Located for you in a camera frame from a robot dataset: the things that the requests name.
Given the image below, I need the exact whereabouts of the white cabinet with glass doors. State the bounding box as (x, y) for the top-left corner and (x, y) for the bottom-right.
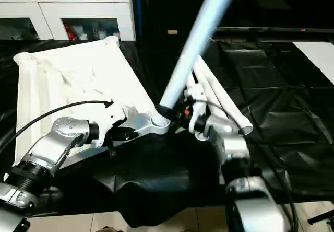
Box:
(0, 0), (137, 42)

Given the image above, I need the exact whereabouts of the black stand foot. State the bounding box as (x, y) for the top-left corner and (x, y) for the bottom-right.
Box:
(308, 210), (334, 225)

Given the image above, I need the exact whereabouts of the white plastic table top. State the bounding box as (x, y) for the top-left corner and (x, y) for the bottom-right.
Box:
(13, 36), (174, 168)

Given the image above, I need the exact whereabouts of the black bar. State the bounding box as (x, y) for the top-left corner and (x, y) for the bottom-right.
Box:
(211, 26), (334, 37)

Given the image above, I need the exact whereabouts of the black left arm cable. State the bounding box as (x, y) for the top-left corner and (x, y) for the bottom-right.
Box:
(0, 100), (115, 154)

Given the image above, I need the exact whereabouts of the black plastic mat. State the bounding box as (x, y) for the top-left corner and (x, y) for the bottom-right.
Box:
(0, 36), (334, 228)

